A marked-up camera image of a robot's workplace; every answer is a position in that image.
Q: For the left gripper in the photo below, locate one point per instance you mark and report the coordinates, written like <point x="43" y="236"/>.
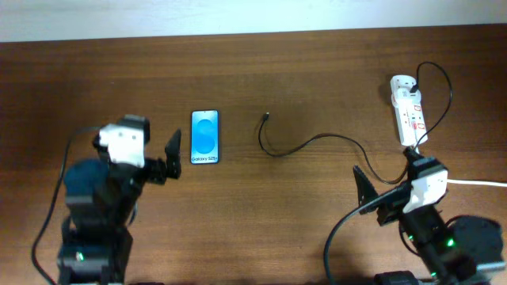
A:
<point x="154" y="171"/>

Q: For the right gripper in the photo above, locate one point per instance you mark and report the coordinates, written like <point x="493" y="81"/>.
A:
<point x="387" y="202"/>

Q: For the blue Galaxy smartphone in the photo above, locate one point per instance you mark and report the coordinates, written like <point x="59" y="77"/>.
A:
<point x="204" y="137"/>

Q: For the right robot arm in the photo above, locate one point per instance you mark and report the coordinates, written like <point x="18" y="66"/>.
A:
<point x="466" y="250"/>

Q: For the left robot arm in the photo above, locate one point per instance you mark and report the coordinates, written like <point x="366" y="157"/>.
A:
<point x="101" y="197"/>

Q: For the white power strip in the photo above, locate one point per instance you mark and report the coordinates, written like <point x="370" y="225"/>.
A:
<point x="408" y="111"/>

